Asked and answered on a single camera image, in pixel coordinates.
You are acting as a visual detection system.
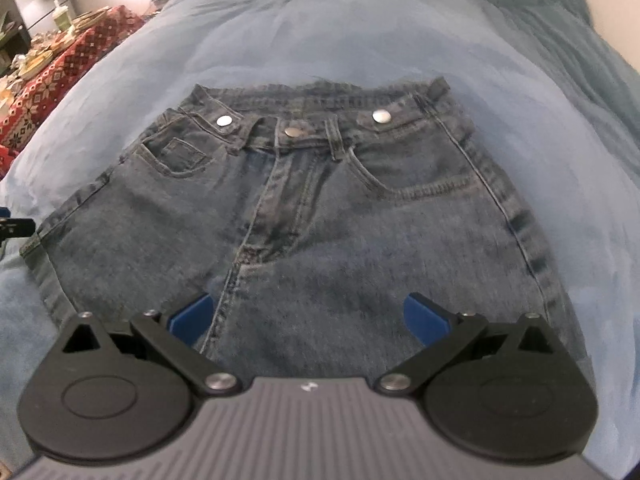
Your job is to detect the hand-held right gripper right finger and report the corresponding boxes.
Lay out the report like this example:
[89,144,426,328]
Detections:
[376,292,573,399]

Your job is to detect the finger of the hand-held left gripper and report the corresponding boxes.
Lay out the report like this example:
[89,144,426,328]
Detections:
[0,205,37,242]

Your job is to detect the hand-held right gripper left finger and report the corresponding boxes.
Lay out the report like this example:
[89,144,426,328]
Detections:
[50,291,243,400]

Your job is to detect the blue denim shorts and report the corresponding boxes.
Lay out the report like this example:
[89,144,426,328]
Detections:
[20,76,596,386]

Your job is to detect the bowl of yellow food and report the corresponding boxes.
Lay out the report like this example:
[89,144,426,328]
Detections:
[17,50,53,80]

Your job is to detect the dark cluttered shelf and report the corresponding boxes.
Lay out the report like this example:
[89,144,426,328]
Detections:
[0,7,33,66]

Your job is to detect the green drink cup with straw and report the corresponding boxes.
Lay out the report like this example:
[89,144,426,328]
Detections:
[52,2,74,31]

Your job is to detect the blue fleece blanket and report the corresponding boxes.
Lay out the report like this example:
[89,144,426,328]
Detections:
[0,0,640,478]

